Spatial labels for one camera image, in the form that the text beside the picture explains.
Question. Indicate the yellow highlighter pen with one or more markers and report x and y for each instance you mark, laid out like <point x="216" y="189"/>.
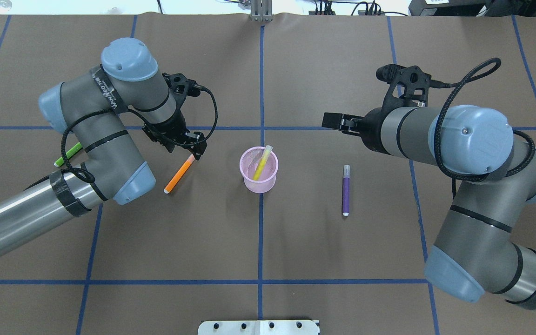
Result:
<point x="261" y="162"/>

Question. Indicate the aluminium frame post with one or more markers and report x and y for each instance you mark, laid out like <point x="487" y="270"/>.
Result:
<point x="261" y="10"/>

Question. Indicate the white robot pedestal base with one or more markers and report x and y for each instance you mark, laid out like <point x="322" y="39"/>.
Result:
<point x="260" y="327"/>

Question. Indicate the purple highlighter pen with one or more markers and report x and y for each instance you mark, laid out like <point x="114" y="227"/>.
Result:
<point x="345" y="195"/>

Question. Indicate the green highlighter pen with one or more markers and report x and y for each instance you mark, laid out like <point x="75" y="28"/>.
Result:
<point x="69" y="154"/>

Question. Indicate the pink mesh pen holder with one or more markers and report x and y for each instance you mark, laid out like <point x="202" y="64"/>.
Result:
<point x="247" y="167"/>

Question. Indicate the orange highlighter pen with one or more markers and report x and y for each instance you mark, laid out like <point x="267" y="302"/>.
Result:
<point x="179" y="174"/>

